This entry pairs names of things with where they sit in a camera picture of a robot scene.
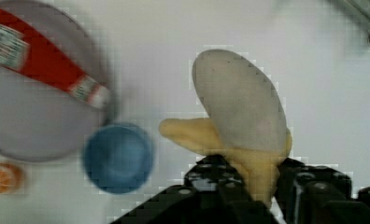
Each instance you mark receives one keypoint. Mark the plush peeled banana toy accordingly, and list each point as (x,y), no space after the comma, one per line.
(245,122)

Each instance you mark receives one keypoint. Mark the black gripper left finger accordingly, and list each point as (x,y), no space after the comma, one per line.
(213,192)

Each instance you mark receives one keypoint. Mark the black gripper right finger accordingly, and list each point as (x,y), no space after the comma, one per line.
(319,195)

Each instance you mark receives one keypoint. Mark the blue cup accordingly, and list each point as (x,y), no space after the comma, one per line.
(118,158)

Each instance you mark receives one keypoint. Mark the grey round plate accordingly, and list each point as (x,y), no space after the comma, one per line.
(39,122)

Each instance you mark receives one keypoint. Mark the red ketchup bottle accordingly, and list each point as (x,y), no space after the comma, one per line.
(27,52)

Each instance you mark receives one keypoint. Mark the orange slice toy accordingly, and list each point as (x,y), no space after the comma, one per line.
(11,177)

